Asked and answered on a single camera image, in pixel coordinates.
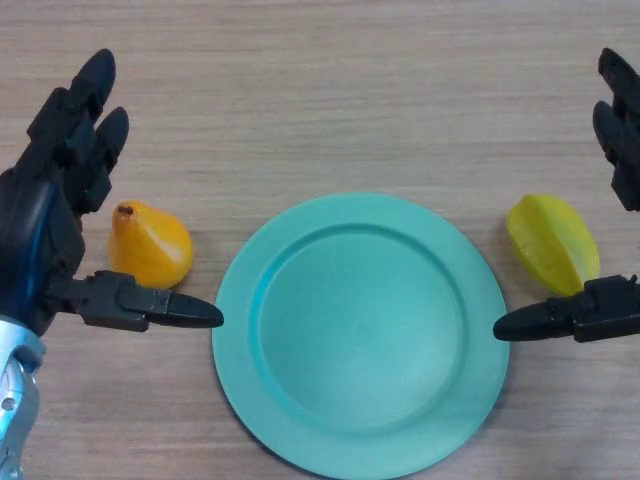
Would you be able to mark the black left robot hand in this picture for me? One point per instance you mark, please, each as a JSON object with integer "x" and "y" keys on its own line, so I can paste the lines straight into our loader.
{"x": 45, "y": 215}

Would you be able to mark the teal green round plate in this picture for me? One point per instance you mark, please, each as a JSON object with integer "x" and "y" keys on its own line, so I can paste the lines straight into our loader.
{"x": 360, "y": 340}

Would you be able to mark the yellow starfruit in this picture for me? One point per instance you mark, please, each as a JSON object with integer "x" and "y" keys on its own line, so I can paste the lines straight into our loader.
{"x": 552, "y": 240}

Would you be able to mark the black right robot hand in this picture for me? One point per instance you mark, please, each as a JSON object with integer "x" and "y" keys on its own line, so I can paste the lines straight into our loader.
{"x": 600, "y": 310}

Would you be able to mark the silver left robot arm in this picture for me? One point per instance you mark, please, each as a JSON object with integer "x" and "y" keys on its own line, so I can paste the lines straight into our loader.
{"x": 15, "y": 400}

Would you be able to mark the orange yellow pear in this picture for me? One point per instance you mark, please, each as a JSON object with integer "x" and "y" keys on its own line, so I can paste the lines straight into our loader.
{"x": 150, "y": 250}

